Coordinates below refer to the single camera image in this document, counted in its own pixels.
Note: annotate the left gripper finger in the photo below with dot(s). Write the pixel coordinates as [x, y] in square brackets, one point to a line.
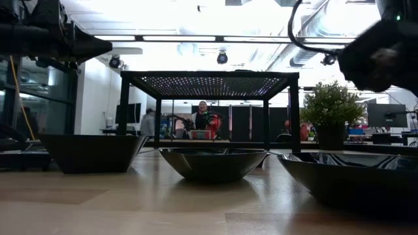
[88, 45]

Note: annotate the black deep square plate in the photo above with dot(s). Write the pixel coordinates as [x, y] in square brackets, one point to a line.
[88, 153]

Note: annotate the black round bowl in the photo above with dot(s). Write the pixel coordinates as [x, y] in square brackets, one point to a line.
[352, 182]

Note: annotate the black wavy square plate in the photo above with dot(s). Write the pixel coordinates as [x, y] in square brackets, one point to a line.
[243, 70]

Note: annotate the black round mini plate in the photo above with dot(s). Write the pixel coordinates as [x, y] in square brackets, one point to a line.
[212, 166]

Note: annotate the black background robot arm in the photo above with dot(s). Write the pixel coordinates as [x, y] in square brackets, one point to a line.
[187, 123]

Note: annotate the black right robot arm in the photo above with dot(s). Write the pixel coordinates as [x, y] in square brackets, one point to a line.
[392, 8]

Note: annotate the black ceiling spotlight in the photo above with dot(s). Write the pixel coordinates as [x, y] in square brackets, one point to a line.
[222, 58]
[328, 59]
[114, 61]

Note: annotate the black computer monitor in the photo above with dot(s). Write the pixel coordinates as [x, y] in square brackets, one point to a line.
[387, 115]
[132, 112]

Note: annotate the black framed glass partition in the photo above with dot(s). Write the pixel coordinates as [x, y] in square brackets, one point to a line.
[39, 98]

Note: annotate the green potted plant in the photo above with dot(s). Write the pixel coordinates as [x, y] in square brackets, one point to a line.
[331, 104]

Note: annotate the blue box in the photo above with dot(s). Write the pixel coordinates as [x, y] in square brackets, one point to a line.
[356, 131]

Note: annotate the white cup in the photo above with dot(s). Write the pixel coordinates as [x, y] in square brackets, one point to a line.
[109, 123]

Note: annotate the person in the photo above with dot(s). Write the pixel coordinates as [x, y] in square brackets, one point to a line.
[148, 124]
[202, 117]
[303, 130]

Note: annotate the small potted plant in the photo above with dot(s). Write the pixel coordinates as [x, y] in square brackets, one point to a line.
[311, 134]

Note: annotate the black perforated metal riser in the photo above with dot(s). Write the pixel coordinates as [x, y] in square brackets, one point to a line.
[209, 74]

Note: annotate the overhead LED light bar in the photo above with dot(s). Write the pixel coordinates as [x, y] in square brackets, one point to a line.
[220, 38]

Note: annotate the black partition panels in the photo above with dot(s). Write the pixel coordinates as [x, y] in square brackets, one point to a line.
[241, 124]

